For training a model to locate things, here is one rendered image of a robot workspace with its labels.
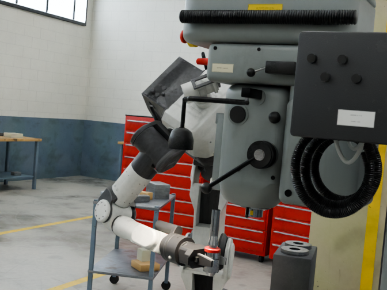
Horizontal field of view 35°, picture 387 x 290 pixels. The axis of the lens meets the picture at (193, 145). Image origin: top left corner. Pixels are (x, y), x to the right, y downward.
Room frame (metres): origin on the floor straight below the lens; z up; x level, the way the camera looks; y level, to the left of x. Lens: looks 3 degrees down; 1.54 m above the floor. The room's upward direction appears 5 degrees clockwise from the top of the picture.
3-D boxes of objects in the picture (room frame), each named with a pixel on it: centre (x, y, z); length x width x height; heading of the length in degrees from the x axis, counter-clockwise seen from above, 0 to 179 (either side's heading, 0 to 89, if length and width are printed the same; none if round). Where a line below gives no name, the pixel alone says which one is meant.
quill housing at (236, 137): (1.64, -0.18, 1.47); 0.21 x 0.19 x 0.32; 153
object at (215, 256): (1.75, -0.08, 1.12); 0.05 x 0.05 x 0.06
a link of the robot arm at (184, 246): (1.81, -0.02, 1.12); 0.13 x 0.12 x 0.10; 135
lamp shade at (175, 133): (1.74, 0.04, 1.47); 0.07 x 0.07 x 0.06
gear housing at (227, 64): (1.63, -0.22, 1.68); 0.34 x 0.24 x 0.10; 63
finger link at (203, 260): (1.72, -0.06, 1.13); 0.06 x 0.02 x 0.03; 45
